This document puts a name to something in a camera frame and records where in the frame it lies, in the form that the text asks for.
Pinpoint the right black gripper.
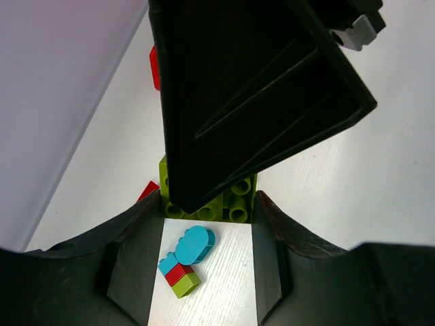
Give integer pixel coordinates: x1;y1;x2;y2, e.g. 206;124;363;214
309;0;385;51

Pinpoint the blue oval lego brick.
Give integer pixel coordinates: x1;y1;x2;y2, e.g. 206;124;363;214
175;225;215;265

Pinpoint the red small lego brick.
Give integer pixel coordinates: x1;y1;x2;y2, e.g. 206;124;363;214
164;264;194;287

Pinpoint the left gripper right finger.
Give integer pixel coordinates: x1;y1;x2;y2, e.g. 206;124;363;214
251;191;434;325

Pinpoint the green small lego brick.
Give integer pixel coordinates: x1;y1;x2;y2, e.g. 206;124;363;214
171;272;201;299

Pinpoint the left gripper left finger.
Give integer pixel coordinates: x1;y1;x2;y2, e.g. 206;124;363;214
1;191;163;325

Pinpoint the blue small lego brick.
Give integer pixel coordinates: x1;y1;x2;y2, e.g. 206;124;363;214
158;252;179;276

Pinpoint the green square lego brick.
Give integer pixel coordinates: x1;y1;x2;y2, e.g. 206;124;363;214
159;156;258;223

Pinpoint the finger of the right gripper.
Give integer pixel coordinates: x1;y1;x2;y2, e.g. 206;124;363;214
149;1;377;213

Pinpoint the red compartment tray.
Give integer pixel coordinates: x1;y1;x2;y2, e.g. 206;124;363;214
149;46;160;91

